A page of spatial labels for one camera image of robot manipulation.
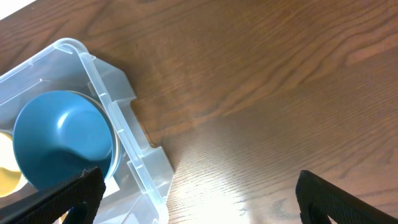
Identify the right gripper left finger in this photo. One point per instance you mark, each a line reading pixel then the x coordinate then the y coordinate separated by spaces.
pixel 78 198

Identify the dark blue bowl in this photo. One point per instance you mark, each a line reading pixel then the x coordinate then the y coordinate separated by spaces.
pixel 58 135

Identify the clear plastic storage container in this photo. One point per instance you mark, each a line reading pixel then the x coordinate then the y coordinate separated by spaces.
pixel 144 174

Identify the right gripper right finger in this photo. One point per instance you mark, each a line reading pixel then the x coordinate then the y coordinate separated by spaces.
pixel 321 202

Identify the yellow small bowl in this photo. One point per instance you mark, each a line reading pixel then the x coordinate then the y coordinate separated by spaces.
pixel 12 179

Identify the white label on container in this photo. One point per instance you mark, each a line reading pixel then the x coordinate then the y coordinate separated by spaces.
pixel 111 187

